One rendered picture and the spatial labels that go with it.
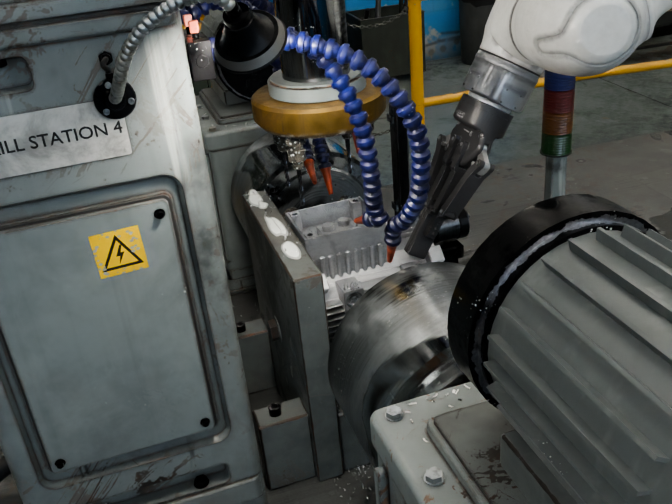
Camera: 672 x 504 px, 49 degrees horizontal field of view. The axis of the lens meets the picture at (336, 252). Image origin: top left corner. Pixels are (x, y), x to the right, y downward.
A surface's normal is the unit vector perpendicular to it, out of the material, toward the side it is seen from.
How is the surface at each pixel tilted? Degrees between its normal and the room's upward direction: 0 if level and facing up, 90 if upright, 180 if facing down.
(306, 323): 90
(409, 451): 0
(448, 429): 0
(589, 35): 84
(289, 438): 90
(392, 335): 35
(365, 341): 47
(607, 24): 85
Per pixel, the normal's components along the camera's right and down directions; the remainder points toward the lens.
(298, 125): -0.29, 0.47
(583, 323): -0.68, -0.52
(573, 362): -0.85, -0.27
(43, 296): 0.32, 0.42
